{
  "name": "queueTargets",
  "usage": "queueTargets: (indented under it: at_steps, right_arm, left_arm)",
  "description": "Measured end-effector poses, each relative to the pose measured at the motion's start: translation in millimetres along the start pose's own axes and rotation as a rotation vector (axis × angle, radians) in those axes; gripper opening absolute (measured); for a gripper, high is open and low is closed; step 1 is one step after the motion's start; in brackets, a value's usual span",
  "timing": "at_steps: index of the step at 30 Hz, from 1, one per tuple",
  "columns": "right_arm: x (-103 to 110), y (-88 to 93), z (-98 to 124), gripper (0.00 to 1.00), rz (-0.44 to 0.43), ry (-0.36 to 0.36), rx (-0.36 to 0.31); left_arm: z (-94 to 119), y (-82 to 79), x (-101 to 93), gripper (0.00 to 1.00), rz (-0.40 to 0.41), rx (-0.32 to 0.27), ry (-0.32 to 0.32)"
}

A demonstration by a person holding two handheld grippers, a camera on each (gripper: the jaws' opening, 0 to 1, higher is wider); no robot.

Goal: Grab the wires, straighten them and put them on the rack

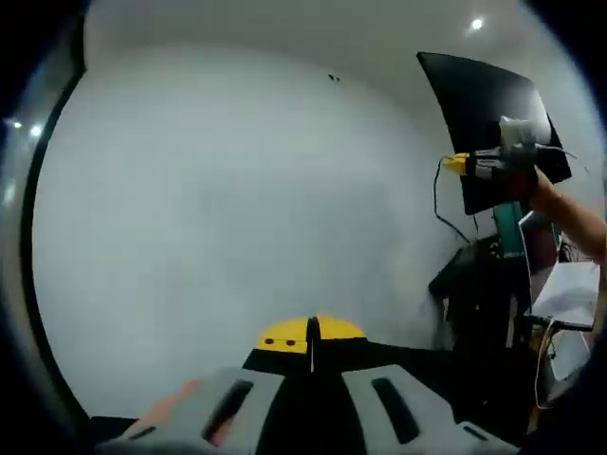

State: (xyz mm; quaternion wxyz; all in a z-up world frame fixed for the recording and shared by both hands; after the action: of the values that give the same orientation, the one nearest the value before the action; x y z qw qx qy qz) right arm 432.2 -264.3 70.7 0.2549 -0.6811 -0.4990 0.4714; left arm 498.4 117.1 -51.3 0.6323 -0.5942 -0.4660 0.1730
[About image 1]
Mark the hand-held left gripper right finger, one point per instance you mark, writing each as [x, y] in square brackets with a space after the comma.
[436, 426]

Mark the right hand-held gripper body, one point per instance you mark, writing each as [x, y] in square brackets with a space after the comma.
[519, 142]

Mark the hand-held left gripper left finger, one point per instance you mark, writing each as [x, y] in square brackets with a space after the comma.
[180, 436]

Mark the person's left hand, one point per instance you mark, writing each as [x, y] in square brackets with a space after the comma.
[166, 407]

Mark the black monitor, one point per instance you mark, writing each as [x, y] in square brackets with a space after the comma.
[483, 109]

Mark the green stand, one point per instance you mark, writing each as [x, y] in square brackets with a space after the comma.
[512, 232]

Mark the black tablecloth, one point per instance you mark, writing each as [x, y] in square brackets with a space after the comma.
[403, 360]

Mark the dark framed panel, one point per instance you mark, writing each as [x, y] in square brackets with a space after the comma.
[540, 242]

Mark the round ceiling light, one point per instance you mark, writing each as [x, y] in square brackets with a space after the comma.
[477, 23]

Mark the white paper stack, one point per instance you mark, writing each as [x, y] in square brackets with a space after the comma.
[569, 289]

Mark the black furniture frame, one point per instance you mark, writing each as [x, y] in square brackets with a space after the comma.
[483, 284]

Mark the black wall frame strip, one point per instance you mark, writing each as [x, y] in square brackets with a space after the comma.
[26, 213]

